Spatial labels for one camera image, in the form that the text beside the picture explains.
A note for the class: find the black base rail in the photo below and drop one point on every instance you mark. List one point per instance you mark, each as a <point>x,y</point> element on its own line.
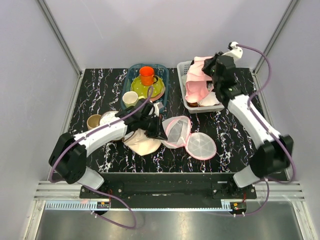
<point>175,190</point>

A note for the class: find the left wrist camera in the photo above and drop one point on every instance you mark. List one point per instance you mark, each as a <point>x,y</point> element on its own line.
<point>156,109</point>

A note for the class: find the pink bra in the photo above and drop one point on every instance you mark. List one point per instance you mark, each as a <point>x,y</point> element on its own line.
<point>196,80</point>

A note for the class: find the green cream mug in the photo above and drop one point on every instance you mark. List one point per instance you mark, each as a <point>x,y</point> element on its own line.
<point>131,98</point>

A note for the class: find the white pink mesh laundry bag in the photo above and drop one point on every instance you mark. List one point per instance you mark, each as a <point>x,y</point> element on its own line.
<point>197,144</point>

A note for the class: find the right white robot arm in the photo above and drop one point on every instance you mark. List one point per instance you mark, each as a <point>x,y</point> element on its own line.
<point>273,150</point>

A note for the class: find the orange mug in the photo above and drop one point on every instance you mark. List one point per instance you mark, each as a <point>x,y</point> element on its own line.
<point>147,75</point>

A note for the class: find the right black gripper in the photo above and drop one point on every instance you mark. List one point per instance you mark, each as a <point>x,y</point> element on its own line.
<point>207,65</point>

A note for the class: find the tan cup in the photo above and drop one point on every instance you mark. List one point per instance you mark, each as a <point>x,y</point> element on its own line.
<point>93,121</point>

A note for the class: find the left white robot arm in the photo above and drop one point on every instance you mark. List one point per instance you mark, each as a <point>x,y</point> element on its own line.
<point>69,156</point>

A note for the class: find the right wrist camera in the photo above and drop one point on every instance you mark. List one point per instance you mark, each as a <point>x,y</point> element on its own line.
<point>235,51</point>

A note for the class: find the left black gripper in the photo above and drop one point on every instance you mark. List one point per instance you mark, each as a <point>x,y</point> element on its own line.
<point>158,132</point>

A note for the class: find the white plastic basket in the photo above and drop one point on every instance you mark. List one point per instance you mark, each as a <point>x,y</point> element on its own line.
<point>182,69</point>

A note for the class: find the brown garment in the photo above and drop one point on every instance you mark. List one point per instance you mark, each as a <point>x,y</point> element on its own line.
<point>193,104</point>

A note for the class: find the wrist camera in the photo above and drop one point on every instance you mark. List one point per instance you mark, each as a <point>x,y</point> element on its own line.
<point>156,109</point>
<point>235,51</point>

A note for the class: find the yellow dotted plate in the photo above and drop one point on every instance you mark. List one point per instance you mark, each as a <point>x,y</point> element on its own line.
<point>142,90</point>

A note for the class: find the pink plate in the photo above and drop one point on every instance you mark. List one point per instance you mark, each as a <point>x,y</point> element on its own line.
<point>158,96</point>

